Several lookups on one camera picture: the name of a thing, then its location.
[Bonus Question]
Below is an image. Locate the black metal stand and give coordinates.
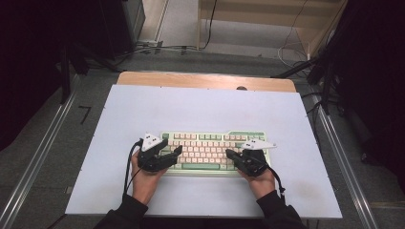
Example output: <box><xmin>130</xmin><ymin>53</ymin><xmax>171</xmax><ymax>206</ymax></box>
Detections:
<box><xmin>56</xmin><ymin>42</ymin><xmax>122</xmax><ymax>105</ymax></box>
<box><xmin>270</xmin><ymin>53</ymin><xmax>343</xmax><ymax>116</ymax></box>

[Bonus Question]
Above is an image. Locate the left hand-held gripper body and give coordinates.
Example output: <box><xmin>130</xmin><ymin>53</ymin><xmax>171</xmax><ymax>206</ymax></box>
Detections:
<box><xmin>137</xmin><ymin>133</ymin><xmax>170</xmax><ymax>174</ymax></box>

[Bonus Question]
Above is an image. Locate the white table board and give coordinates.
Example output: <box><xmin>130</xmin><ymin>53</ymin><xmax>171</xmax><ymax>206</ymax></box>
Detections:
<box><xmin>65</xmin><ymin>84</ymin><xmax>343</xmax><ymax>219</ymax></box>

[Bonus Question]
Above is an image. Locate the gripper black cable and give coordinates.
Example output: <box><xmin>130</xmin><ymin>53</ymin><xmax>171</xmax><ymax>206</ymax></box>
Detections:
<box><xmin>122</xmin><ymin>138</ymin><xmax>145</xmax><ymax>198</ymax></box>
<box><xmin>266</xmin><ymin>164</ymin><xmax>287</xmax><ymax>202</ymax></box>

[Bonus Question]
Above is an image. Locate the light wooden shelf unit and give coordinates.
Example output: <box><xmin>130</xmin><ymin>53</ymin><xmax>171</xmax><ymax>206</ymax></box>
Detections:
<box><xmin>196</xmin><ymin>0</ymin><xmax>349</xmax><ymax>61</ymax></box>

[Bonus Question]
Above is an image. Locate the person's right hand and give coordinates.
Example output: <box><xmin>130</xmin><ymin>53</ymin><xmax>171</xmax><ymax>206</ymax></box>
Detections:
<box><xmin>237</xmin><ymin>167</ymin><xmax>277</xmax><ymax>200</ymax></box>

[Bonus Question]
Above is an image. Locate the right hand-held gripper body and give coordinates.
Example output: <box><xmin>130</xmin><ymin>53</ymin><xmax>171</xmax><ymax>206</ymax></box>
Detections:
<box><xmin>234</xmin><ymin>139</ymin><xmax>277</xmax><ymax>177</ymax></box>

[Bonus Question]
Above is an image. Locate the person's left hand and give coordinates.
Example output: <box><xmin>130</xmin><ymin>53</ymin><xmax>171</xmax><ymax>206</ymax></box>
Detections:
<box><xmin>130</xmin><ymin>151</ymin><xmax>169</xmax><ymax>206</ymax></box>

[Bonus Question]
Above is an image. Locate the black cabinet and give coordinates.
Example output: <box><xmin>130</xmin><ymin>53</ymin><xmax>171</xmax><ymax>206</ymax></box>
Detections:
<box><xmin>96</xmin><ymin>0</ymin><xmax>147</xmax><ymax>61</ymax></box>

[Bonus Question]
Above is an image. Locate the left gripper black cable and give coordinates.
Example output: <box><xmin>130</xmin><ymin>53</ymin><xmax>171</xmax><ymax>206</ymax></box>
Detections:
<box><xmin>122</xmin><ymin>138</ymin><xmax>145</xmax><ymax>198</ymax></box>

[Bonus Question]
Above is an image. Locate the white floor cable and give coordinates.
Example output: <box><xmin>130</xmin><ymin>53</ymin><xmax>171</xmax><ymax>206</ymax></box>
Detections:
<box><xmin>276</xmin><ymin>0</ymin><xmax>310</xmax><ymax>71</ymax></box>

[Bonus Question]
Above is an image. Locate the grey power strip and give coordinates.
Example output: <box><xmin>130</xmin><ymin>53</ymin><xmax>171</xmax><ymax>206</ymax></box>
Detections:
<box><xmin>137</xmin><ymin>39</ymin><xmax>164</xmax><ymax>50</ymax></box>

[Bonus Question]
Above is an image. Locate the wooden table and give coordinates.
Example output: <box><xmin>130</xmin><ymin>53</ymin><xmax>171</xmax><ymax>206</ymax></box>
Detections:
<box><xmin>116</xmin><ymin>71</ymin><xmax>297</xmax><ymax>94</ymax></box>

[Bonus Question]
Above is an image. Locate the green and pink keyboard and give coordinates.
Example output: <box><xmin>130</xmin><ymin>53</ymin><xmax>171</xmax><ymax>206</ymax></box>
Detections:
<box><xmin>160</xmin><ymin>130</ymin><xmax>272</xmax><ymax>177</ymax></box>

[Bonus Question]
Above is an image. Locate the dark curtain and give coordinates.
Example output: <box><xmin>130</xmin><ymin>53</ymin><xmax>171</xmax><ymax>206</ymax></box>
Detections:
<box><xmin>0</xmin><ymin>0</ymin><xmax>106</xmax><ymax>153</ymax></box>
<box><xmin>328</xmin><ymin>0</ymin><xmax>405</xmax><ymax>192</ymax></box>

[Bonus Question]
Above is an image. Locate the black hanging cable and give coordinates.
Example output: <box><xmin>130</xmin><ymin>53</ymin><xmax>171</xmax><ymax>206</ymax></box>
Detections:
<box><xmin>202</xmin><ymin>0</ymin><xmax>220</xmax><ymax>51</ymax></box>

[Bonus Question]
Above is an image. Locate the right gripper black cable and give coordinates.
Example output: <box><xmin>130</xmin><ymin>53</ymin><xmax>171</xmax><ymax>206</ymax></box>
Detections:
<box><xmin>266</xmin><ymin>164</ymin><xmax>287</xmax><ymax>202</ymax></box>

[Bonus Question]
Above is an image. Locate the aluminium floor rail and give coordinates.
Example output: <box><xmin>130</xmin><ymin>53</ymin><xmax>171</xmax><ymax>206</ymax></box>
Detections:
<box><xmin>309</xmin><ymin>92</ymin><xmax>380</xmax><ymax>229</ymax></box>
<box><xmin>0</xmin><ymin>74</ymin><xmax>80</xmax><ymax>229</ymax></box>

